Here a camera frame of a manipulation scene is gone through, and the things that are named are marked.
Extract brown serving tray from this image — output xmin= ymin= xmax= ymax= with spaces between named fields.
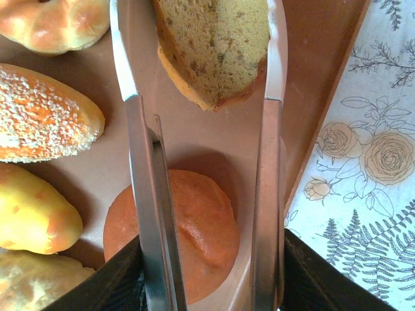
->
xmin=0 ymin=0 xmax=372 ymax=311

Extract fake cake slice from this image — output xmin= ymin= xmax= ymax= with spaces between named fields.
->
xmin=152 ymin=0 xmax=272 ymax=113

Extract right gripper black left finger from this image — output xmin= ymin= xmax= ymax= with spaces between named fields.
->
xmin=41 ymin=235 xmax=146 ymax=311

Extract fake yellow bread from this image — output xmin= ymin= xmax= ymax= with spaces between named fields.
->
xmin=0 ymin=161 xmax=84 ymax=255

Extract fake sesame bread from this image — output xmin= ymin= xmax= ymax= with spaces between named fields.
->
xmin=0 ymin=63 xmax=106 ymax=164

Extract floral tablecloth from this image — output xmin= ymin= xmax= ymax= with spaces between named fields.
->
xmin=283 ymin=0 xmax=415 ymax=311

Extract fake round brown bun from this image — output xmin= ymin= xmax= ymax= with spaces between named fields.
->
xmin=102 ymin=168 xmax=241 ymax=305

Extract fake braided bread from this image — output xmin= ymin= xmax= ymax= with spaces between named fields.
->
xmin=0 ymin=251 xmax=97 ymax=311

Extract fake twisted ring bread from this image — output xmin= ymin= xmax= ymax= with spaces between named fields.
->
xmin=0 ymin=0 xmax=111 ymax=54

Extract metal tongs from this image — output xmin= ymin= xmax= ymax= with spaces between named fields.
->
xmin=109 ymin=0 xmax=289 ymax=311

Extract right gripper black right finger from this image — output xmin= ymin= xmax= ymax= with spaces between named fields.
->
xmin=281 ymin=227 xmax=400 ymax=311

